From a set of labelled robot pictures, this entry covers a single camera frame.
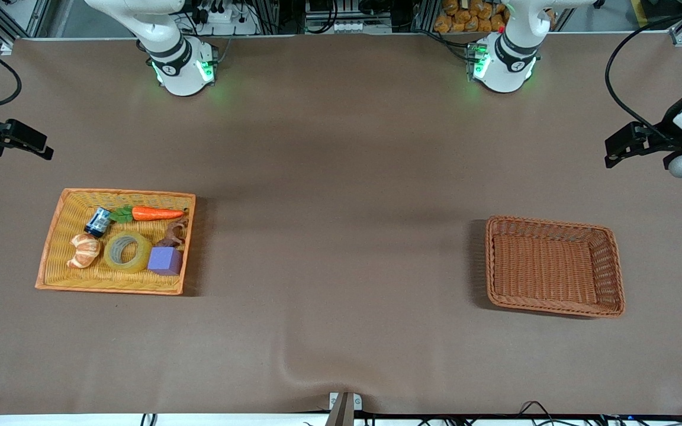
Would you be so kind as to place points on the white metal bracket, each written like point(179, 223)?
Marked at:
point(357, 402)

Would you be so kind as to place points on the pile of bread rolls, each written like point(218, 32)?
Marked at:
point(465, 21)

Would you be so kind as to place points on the brown camera post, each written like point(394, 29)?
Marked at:
point(341, 414)

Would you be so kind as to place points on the toy croissant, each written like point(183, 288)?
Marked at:
point(85, 251)

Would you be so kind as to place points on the brown wicker basket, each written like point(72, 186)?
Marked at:
point(542, 266)

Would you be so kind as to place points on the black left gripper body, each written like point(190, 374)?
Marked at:
point(668, 137)

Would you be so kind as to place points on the slim white power strip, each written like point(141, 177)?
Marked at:
point(362, 26)

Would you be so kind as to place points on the purple cube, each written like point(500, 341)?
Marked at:
point(164, 261)

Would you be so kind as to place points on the white power strip with plugs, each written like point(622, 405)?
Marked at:
point(228, 23)

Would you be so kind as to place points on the orange toy carrot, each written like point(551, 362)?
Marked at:
point(154, 213)

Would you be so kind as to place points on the small blue can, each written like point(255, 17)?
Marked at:
point(97, 223)

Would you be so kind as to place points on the brown toy pretzel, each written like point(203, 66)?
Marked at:
point(170, 240)

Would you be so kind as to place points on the yellow woven tray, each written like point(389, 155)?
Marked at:
point(63, 278)

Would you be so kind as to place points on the yellow clear tape roll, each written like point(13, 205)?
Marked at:
point(108, 254)

